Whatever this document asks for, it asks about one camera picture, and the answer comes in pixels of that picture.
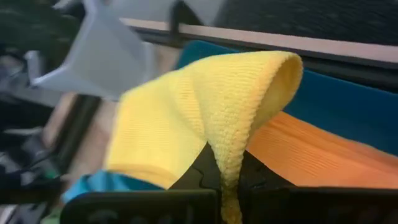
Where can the teal plastic tray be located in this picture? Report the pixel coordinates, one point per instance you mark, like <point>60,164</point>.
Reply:
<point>342,105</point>

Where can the green cactus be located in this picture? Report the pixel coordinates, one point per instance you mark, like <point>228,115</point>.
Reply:
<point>31,28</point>

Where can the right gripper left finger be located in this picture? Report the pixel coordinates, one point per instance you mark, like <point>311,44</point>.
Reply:
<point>140,208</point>

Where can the black keyboard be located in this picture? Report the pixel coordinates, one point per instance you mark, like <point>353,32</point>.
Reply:
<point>311,18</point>

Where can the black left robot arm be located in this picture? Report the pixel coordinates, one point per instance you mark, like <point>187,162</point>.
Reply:
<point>18,186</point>

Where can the white hexagonal plant pot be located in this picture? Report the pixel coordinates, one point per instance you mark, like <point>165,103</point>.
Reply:
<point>102,62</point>

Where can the yellow microfiber towel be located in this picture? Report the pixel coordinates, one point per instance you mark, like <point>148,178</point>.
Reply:
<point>186,118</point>

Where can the blue microfiber towel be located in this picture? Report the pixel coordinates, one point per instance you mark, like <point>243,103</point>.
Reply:
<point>102,183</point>

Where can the orange microfiber towel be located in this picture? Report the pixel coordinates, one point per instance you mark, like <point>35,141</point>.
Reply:
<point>311,155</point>

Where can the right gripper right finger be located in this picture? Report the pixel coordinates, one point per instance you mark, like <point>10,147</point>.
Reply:
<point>311,208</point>

